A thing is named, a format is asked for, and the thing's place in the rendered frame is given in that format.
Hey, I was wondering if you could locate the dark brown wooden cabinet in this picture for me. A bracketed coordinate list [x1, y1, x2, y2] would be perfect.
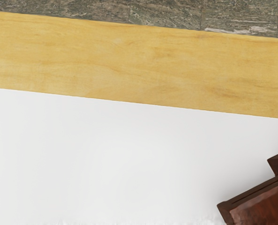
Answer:
[216, 150, 278, 225]

